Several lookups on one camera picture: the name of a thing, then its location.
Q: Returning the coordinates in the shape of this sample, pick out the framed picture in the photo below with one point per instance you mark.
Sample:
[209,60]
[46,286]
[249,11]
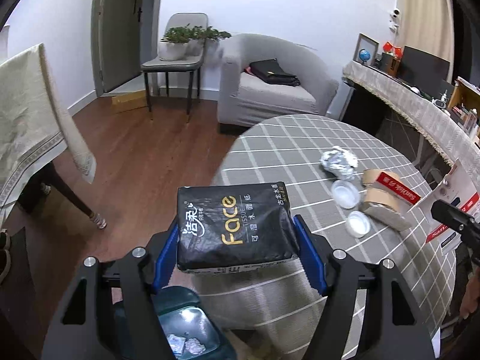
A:
[369,44]

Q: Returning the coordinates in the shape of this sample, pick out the grey armchair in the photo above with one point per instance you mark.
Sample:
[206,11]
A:
[246,100]

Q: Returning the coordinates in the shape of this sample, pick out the wooden shelf box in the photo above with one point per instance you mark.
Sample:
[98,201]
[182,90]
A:
[463,107]

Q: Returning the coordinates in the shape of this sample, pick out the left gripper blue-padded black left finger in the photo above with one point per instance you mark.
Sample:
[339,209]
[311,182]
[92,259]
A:
[108,305]

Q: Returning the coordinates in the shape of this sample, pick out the beige tablecloth on left table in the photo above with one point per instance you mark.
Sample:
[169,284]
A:
[35,126]

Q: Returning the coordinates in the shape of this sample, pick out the black handbag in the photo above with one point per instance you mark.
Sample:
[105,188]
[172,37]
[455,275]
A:
[270,72]

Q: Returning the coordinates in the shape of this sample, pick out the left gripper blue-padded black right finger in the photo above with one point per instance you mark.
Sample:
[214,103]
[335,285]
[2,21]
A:
[370,312]

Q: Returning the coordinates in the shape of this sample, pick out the grey dining chair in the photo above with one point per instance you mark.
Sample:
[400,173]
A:
[189,64]

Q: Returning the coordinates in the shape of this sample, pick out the crumpled silver foil ball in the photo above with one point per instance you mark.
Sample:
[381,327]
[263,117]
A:
[340,162]

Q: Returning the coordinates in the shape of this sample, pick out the black Face tissue pack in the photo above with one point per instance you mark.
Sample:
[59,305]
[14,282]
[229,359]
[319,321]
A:
[234,228]

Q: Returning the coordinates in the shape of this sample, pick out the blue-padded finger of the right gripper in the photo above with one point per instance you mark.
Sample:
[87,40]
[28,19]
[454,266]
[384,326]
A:
[454,218]

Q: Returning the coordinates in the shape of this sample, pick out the black monitor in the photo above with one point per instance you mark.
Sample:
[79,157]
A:
[422,70]

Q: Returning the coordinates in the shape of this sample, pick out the brown tape roll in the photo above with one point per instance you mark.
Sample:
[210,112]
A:
[378,177]
[384,199]

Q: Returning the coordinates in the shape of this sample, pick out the grey door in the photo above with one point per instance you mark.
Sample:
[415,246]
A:
[123,36]

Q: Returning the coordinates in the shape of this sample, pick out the brown tape roll rear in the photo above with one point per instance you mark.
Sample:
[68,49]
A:
[378,177]

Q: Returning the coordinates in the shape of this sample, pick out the white plastic lid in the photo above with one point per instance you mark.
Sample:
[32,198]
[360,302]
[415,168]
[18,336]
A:
[357,224]

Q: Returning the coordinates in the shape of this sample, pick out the beige lace sideboard runner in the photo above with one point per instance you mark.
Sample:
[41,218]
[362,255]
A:
[432,123]

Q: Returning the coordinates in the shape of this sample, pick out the white security camera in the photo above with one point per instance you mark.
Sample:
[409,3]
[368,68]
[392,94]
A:
[394,20]

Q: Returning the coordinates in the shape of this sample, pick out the teal trash bin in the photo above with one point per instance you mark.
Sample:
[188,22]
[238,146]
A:
[190,332]

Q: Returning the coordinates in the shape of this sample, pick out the brown tape roll front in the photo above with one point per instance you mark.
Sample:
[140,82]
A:
[384,199]

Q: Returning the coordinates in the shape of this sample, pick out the grey checked tablecloth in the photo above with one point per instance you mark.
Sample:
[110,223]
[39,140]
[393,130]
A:
[277,301]

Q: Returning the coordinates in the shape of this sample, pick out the dark wooden table leg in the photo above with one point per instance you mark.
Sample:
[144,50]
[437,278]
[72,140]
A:
[54,179]

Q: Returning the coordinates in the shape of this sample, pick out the red SanDisk cardboard box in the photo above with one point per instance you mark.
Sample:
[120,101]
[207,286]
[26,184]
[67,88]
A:
[390,218]

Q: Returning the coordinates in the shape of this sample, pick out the potted green plant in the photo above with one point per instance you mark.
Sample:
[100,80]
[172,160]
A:
[178,42]

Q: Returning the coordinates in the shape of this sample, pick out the clear plastic lid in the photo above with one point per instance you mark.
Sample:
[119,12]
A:
[345,194]

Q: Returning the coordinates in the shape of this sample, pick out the SanDisk blister package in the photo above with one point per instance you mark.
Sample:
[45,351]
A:
[457,189]

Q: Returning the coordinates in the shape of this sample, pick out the small blue globe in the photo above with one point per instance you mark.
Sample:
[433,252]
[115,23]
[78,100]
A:
[364,56]

